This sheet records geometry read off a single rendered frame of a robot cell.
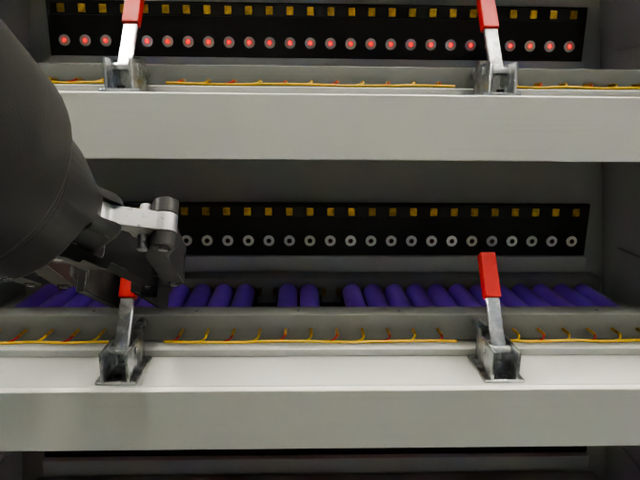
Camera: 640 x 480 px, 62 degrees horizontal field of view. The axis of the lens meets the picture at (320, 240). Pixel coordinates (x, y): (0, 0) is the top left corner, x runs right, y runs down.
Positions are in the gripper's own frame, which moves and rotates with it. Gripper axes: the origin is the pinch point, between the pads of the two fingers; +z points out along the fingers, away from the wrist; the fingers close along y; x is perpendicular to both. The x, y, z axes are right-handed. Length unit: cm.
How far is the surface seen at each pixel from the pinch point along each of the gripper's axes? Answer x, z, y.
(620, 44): 26, 7, 45
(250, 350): -4.8, 2.9, 8.7
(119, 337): -4.1, -0.2, -0.2
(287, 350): -4.8, 2.9, 11.5
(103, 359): -5.7, -1.2, -0.8
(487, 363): -6.0, -0.2, 25.7
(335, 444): -11.3, 0.9, 15.0
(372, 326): -2.8, 4.7, 18.3
